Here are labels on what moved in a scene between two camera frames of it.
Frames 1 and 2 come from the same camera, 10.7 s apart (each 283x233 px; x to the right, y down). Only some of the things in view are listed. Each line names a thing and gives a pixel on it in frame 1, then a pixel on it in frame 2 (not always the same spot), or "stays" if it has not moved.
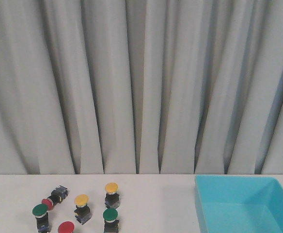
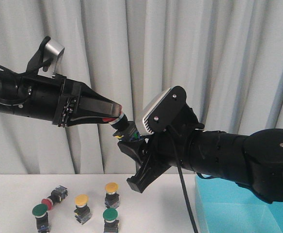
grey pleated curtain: [141, 87] stays
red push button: [66, 227] to [124, 132]
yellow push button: [112, 197] stays
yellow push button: [83, 210] stays
